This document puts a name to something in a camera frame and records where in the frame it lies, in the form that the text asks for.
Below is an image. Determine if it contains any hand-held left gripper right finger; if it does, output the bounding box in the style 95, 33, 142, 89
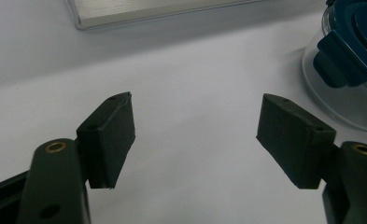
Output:
255, 92, 367, 224

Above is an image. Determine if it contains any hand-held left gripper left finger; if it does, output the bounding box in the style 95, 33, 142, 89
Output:
16, 91, 136, 224

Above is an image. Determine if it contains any clear glass container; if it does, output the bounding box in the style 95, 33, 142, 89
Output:
302, 5, 367, 134

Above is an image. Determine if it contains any dark blue container lid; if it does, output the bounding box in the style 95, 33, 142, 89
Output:
312, 0, 367, 89

